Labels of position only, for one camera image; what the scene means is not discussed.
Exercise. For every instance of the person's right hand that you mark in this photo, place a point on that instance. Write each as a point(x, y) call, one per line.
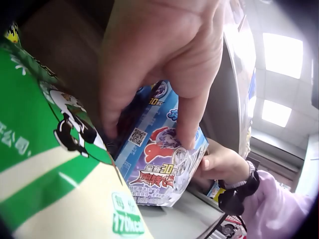
point(224, 161)

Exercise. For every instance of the person's left hand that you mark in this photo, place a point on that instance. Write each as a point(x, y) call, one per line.
point(159, 42)

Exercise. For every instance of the person's left fingers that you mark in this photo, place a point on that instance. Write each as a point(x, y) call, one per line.
point(117, 99)

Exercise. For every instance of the person's right fingers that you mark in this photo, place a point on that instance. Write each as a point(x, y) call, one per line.
point(208, 163)

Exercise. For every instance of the person's left thumb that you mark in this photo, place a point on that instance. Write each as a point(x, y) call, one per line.
point(189, 117)

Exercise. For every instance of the blue printed toy box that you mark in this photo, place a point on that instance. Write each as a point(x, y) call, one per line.
point(154, 151)

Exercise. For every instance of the black wrist band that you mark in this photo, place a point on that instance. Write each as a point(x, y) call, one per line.
point(243, 189)

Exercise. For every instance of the square ceiling light panel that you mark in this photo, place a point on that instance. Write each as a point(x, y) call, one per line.
point(276, 112)
point(282, 55)

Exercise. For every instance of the green and cream snack packet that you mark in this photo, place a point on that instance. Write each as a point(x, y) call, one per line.
point(49, 154)

